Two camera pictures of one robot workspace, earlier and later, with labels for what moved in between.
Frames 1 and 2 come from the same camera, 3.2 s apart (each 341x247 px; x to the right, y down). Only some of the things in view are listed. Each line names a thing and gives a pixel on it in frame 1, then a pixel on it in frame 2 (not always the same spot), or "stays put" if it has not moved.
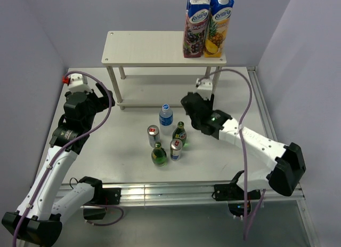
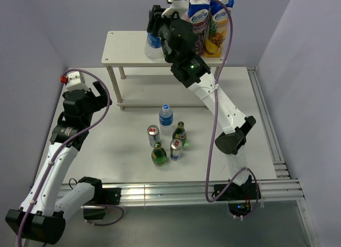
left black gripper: x=102 y=102 stays put
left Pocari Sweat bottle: x=165 y=119 stays put
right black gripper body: x=210 y=103 to x=167 y=50
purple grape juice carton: x=195 y=24 stays put
